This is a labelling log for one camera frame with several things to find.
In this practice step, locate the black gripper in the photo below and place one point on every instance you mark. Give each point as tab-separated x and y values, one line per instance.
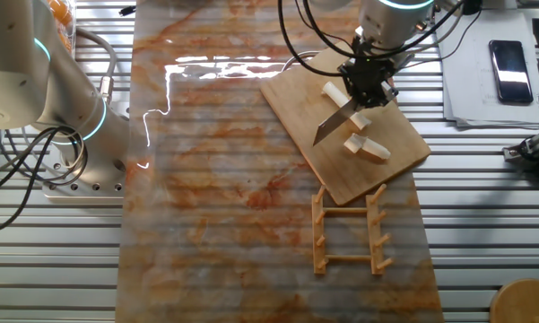
370	74

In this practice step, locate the white scallion stalk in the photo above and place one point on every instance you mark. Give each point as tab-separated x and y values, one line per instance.
334	92

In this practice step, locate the steel kitchen knife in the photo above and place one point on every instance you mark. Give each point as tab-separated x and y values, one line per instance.
334	125

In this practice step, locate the short white scallion piece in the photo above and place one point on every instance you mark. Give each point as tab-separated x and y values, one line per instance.
353	142
379	149

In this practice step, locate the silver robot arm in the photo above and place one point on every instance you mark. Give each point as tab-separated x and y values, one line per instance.
394	22

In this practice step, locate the wooden cutting board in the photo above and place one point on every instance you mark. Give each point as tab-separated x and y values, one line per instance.
332	175

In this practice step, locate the black smartphone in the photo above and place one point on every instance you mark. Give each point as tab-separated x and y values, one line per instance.
511	72

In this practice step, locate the wooden peg rack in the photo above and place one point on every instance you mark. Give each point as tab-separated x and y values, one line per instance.
375	242

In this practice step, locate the orange marble pattern mat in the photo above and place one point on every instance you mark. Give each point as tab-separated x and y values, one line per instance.
215	179

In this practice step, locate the round wooden disc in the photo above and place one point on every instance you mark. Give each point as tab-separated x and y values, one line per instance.
520	302

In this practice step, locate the clear plastic fruit carton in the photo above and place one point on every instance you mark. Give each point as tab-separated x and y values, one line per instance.
69	27

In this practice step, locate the orange fruit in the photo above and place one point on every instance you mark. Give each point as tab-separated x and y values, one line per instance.
66	41
60	11

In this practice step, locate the silver depth camera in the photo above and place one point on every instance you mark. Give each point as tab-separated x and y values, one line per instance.
531	145

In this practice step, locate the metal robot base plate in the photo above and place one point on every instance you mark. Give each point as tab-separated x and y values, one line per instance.
89	188

